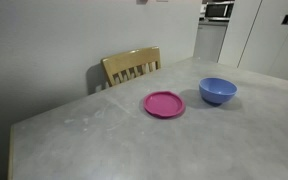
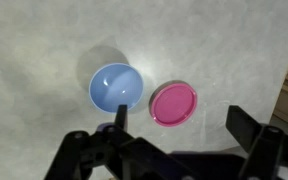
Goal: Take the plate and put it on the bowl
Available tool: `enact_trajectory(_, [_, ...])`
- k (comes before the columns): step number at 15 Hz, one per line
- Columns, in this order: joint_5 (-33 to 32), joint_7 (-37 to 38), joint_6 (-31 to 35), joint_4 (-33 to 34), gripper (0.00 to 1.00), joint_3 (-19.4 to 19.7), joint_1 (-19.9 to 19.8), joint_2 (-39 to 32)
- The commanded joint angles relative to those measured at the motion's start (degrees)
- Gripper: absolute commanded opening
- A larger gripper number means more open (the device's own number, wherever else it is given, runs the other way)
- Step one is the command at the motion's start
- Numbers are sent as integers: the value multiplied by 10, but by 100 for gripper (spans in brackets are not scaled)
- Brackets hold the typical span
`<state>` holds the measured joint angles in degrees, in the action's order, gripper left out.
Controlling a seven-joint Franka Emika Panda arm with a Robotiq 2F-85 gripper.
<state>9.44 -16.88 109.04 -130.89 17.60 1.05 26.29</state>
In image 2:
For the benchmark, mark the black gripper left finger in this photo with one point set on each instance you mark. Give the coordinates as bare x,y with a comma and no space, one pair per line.
84,153

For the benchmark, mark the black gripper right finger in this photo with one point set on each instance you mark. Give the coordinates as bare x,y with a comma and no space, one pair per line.
260,143

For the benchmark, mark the pink plastic plate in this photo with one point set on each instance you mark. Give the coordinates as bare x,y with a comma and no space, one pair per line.
174,104

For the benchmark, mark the blue plastic bowl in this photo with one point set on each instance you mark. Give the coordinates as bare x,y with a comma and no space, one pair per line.
115,87

